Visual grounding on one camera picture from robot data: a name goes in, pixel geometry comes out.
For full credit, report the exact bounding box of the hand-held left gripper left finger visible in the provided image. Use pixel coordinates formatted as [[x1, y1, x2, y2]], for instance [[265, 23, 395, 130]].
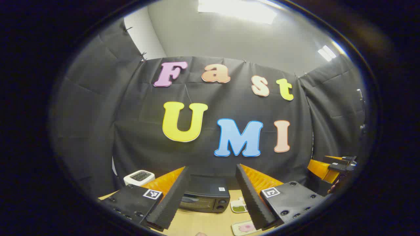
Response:
[[98, 166, 191, 230]]

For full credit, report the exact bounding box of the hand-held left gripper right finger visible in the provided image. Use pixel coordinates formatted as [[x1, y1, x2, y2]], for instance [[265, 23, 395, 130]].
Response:
[[235, 163, 327, 230]]

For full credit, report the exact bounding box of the square white food plate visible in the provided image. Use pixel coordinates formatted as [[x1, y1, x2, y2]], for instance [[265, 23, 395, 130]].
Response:
[[231, 220, 258, 236]]

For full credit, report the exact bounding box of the black electric oven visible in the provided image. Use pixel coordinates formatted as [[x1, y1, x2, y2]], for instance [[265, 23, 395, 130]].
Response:
[[179, 175, 231, 213]]

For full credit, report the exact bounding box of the white divided bean tray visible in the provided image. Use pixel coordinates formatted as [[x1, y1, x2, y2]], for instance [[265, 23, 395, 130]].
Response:
[[230, 197, 249, 213]]

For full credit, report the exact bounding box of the white toaster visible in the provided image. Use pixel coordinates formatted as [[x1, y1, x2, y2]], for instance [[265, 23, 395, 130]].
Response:
[[123, 170, 156, 187]]

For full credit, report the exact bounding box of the black backdrop cloth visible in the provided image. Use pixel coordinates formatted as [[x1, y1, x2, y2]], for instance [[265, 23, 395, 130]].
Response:
[[49, 16, 366, 200]]

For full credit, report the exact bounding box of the small ceiling light panel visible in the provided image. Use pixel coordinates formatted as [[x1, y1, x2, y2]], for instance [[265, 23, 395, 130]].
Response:
[[318, 45, 337, 62]]

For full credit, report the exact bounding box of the large ceiling light panel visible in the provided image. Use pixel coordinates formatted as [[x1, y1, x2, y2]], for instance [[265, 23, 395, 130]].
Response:
[[198, 0, 278, 25]]

